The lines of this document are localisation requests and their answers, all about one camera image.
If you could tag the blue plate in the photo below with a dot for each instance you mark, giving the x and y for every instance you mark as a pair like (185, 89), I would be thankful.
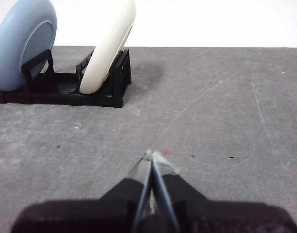
(15, 41)

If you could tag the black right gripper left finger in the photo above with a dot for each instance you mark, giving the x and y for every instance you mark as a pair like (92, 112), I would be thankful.
(90, 216)

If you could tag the cream plate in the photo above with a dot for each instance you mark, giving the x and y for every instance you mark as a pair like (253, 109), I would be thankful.
(107, 46)

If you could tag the black plate rack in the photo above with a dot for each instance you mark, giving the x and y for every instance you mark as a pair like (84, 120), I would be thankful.
(66, 94)

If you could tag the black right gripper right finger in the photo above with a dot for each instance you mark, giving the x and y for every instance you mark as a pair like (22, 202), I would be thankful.
(223, 218)

